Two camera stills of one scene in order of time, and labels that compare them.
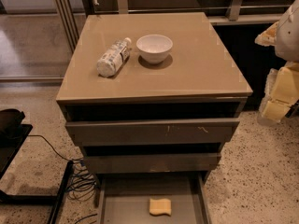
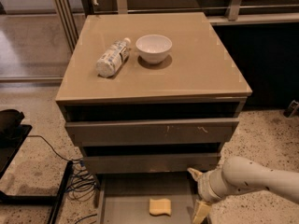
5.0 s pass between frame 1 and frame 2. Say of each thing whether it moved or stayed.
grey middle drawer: stayed
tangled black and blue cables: stayed
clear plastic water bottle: stayed
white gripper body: moved
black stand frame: stayed
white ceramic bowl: stayed
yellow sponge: stayed
